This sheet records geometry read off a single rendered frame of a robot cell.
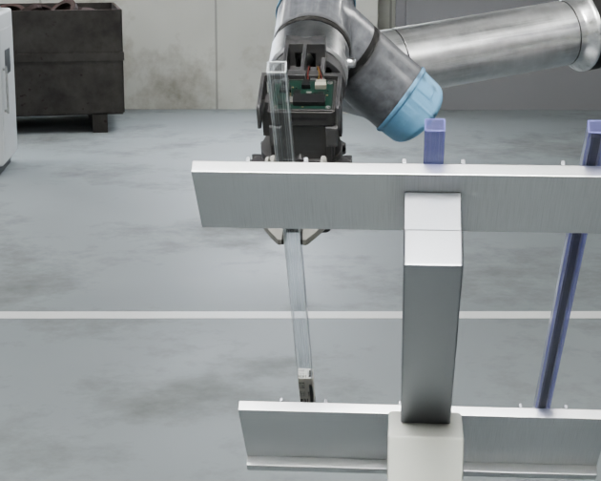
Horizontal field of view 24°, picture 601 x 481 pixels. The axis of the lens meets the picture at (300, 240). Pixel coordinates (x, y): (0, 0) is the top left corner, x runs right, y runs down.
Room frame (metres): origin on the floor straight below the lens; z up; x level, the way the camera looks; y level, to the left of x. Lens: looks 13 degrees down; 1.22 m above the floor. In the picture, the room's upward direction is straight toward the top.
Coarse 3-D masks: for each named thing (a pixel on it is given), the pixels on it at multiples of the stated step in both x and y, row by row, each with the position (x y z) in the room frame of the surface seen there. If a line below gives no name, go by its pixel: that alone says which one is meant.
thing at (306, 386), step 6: (312, 378) 1.26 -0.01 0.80; (300, 384) 1.27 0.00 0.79; (306, 384) 1.27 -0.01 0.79; (312, 384) 1.27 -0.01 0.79; (300, 390) 1.28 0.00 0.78; (306, 390) 1.27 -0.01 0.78; (312, 390) 1.27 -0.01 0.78; (300, 396) 1.28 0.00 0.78; (306, 396) 1.28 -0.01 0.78; (312, 396) 1.28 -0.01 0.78; (306, 402) 1.29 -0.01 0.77; (312, 402) 1.29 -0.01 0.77
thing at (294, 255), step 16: (272, 64) 0.98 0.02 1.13; (272, 80) 0.98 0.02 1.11; (272, 96) 0.99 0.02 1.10; (288, 96) 1.00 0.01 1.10; (272, 112) 1.01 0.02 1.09; (288, 112) 1.01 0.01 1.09; (272, 128) 1.02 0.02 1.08; (288, 128) 1.02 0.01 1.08; (288, 144) 1.03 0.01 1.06; (288, 160) 1.04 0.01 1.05; (288, 240) 1.11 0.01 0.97; (288, 256) 1.13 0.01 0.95; (288, 272) 1.14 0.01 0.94; (304, 288) 1.16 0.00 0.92; (304, 304) 1.17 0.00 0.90; (304, 320) 1.19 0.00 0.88; (304, 336) 1.21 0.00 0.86; (304, 352) 1.23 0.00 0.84; (304, 368) 1.25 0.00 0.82
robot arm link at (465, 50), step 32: (576, 0) 1.62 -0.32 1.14; (384, 32) 1.53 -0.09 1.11; (416, 32) 1.54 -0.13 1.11; (448, 32) 1.55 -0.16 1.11; (480, 32) 1.56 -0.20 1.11; (512, 32) 1.57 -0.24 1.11; (544, 32) 1.58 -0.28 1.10; (576, 32) 1.60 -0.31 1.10; (448, 64) 1.53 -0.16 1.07; (480, 64) 1.55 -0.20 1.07; (512, 64) 1.57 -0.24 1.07; (544, 64) 1.59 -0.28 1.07; (576, 64) 1.63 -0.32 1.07
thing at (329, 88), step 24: (288, 48) 1.25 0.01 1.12; (312, 48) 1.25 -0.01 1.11; (288, 72) 1.21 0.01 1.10; (312, 72) 1.21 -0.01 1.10; (336, 72) 1.27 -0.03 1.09; (264, 96) 1.21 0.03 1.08; (312, 96) 1.18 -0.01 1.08; (336, 96) 1.19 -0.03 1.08; (264, 120) 1.22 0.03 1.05; (312, 120) 1.17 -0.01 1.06; (336, 120) 1.17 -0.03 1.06; (264, 144) 1.22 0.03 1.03; (312, 144) 1.19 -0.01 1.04; (336, 144) 1.18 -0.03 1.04
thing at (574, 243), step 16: (592, 128) 0.93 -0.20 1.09; (592, 144) 0.93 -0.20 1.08; (592, 160) 0.95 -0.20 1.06; (576, 240) 1.01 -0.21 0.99; (576, 256) 1.03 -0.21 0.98; (560, 272) 1.05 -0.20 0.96; (576, 272) 1.04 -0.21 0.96; (560, 288) 1.06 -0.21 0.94; (560, 304) 1.08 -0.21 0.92; (560, 320) 1.10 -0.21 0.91; (560, 336) 1.11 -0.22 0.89; (544, 352) 1.15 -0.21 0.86; (560, 352) 1.13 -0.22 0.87; (544, 368) 1.15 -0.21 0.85; (544, 384) 1.17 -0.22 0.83; (544, 400) 1.19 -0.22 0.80
